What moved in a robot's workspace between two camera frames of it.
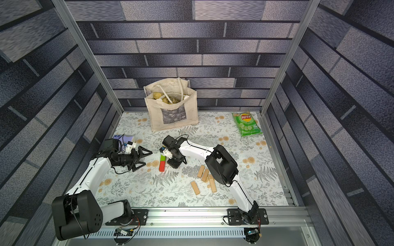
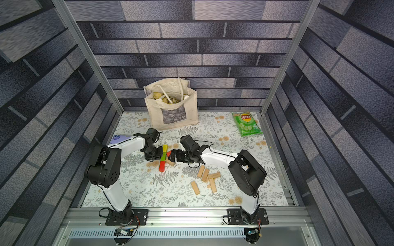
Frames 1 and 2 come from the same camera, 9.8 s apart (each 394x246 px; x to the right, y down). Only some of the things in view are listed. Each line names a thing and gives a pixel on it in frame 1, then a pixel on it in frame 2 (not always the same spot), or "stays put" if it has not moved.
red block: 162,166 stays put
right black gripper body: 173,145 → 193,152
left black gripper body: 128,159 → 155,152
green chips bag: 247,125 stays put
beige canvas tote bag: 172,103 stays put
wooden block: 200,171 stays put
